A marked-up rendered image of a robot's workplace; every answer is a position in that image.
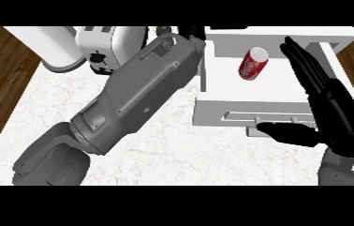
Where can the white cylindrical appliance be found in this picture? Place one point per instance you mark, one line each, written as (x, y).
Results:
(51, 45)

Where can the small green object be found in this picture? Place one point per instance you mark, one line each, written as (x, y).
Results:
(163, 30)

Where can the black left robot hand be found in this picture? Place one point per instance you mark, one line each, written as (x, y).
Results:
(194, 33)

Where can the red soda can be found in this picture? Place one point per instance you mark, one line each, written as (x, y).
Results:
(253, 64)

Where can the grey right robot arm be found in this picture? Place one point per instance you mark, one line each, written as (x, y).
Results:
(337, 170)

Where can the white cabinet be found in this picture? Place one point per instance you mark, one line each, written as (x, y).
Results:
(259, 34)

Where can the white open drawer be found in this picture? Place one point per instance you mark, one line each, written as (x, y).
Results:
(240, 89)

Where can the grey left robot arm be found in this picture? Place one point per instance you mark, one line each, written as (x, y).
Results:
(138, 89)

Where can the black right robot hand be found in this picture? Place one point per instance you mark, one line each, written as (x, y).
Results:
(330, 101)

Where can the white toaster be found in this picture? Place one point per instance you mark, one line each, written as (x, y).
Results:
(109, 48)

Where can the white drawer front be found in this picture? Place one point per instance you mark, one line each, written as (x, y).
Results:
(222, 112)

